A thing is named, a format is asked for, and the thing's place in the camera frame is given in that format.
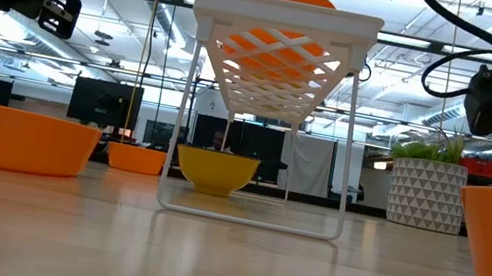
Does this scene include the red box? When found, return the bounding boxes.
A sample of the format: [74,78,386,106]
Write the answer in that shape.
[457,155,492,178]

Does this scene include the black computer monitor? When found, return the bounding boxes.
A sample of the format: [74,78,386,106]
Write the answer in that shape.
[64,74,145,135]

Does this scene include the succulent in triangle-patterned pot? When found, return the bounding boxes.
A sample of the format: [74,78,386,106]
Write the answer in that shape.
[377,118,479,237]

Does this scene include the person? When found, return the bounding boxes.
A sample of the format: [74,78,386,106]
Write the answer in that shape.
[205,127,236,156]

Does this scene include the dark screen panel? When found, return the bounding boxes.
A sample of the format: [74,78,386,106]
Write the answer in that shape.
[187,112,287,185]

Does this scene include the grey hanging curtain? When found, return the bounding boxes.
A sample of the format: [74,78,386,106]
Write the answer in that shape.
[275,132,339,199]

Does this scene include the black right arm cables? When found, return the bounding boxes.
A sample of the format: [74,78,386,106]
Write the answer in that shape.
[398,0,492,109]

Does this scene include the white lattice wire rack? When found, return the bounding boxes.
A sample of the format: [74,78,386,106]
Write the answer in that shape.
[153,0,387,244]

